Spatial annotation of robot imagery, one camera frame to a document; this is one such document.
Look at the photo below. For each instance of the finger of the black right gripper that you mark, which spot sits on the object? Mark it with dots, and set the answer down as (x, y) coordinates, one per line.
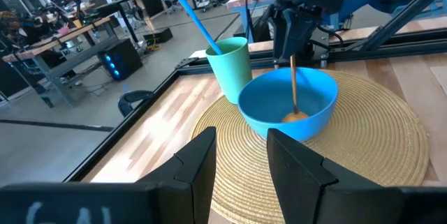
(279, 35)
(298, 32)

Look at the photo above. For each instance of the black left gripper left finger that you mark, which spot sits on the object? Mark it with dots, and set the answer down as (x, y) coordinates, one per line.
(192, 185)

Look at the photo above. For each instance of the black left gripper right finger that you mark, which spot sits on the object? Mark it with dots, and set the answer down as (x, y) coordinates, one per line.
(300, 189)

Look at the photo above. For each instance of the green plastic cup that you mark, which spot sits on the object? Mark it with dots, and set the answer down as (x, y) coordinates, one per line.
(232, 74)

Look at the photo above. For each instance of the blue plastic bowl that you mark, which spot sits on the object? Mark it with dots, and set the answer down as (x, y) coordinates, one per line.
(265, 105)

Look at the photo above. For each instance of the gold spoon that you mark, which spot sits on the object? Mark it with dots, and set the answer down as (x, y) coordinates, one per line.
(295, 116)

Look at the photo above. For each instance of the blue drinking straw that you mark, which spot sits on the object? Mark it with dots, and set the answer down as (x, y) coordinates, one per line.
(197, 21)

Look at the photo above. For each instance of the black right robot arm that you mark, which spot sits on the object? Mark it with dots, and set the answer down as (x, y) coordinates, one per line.
(319, 44)

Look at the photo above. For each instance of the round woven straw placemat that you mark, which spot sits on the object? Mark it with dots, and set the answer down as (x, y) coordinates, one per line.
(366, 140)

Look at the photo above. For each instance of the black floor box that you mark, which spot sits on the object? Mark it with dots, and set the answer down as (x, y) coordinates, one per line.
(159, 36)

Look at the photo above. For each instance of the black computer with blue fans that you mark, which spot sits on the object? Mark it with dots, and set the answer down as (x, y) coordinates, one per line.
(122, 56)

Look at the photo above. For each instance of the black aluminium table frame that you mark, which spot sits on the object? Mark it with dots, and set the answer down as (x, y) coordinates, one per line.
(366, 47)

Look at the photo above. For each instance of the wooden work table grey frame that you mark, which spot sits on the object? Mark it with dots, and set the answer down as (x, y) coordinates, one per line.
(70, 33)

